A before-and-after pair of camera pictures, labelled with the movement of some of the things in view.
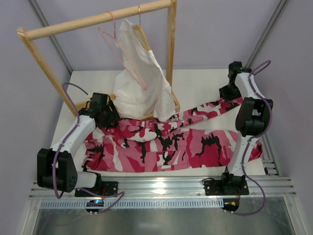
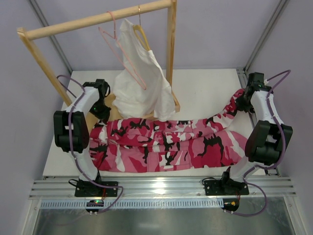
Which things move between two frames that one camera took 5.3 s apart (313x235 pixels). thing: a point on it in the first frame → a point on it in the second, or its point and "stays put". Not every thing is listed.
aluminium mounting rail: x=176 y=189 stays put
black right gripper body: x=225 y=93 → x=244 y=104
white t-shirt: x=142 y=90 stays put
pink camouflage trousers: x=200 y=138 stays put
